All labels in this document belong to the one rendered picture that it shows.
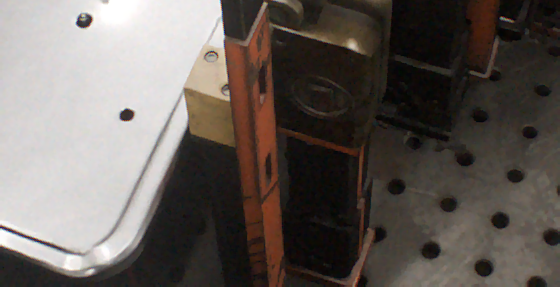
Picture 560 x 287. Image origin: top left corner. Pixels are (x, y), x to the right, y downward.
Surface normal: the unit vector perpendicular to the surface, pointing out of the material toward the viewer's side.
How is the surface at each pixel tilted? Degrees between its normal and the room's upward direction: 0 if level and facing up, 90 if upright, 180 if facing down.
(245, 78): 90
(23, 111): 0
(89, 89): 0
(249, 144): 90
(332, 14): 0
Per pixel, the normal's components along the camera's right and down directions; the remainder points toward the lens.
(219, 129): -0.35, 0.80
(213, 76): -0.04, -0.53
